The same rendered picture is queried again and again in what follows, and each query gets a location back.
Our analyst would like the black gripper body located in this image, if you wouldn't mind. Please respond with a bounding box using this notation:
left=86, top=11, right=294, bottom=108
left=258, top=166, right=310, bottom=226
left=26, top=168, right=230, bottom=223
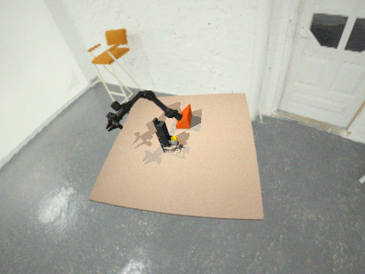
left=106, top=113, right=123, bottom=129

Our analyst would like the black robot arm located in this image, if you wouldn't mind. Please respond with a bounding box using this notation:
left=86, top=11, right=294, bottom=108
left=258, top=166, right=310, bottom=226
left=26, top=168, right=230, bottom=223
left=107, top=90, right=183, bottom=122

